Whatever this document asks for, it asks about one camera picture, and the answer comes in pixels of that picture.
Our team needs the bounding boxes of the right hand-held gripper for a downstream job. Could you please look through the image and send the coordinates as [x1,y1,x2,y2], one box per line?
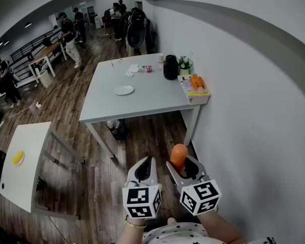
[166,155,223,217]

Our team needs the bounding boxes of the white plate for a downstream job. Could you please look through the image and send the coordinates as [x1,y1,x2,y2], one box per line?
[113,85,135,96]

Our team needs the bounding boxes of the wooden desk white legs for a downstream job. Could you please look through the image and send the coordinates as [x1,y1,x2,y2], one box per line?
[27,41,68,84]

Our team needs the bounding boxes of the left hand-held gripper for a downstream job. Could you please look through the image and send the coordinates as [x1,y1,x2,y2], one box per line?
[121,156,163,220]

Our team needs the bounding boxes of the person's left forearm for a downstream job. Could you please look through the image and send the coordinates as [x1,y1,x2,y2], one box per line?
[115,217,148,244]

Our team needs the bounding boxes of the clear bottle red label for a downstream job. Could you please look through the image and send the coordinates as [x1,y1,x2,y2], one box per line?
[139,65,163,73]

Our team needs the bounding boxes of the orange carrot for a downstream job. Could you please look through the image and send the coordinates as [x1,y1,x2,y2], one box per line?
[170,143,188,174]

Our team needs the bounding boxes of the black floor cable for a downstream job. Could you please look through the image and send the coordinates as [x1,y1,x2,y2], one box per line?
[39,69,83,104]

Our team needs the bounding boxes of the white waste bin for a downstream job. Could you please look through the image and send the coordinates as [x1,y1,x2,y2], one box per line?
[38,70,53,88]

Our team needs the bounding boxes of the gold bracelet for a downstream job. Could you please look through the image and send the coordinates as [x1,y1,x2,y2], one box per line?
[124,219,147,230]

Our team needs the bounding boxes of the person's right forearm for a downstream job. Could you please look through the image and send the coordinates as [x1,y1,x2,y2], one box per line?
[200,209,245,244]

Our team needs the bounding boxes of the grey table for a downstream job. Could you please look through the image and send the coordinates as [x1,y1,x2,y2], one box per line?
[78,52,201,159]

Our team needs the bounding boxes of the yellow fruit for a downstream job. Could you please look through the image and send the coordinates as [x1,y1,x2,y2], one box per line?
[12,150,25,165]

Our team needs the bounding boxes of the white table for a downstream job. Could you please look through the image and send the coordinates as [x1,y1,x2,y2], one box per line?
[0,121,86,221]

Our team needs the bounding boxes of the black mesh waste bin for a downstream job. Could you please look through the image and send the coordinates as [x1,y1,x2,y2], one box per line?
[106,118,129,140]

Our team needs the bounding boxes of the white star-print shirt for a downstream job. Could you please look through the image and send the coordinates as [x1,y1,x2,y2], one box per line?
[142,222,278,244]

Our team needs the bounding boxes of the yellow-edged magazine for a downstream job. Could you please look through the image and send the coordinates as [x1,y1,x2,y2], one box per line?
[177,74,211,97]

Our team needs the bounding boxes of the potted plant white flowers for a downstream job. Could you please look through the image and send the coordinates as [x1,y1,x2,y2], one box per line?
[177,56,194,76]

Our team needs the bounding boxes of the black railing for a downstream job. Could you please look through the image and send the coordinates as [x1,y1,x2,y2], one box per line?
[9,28,64,76]

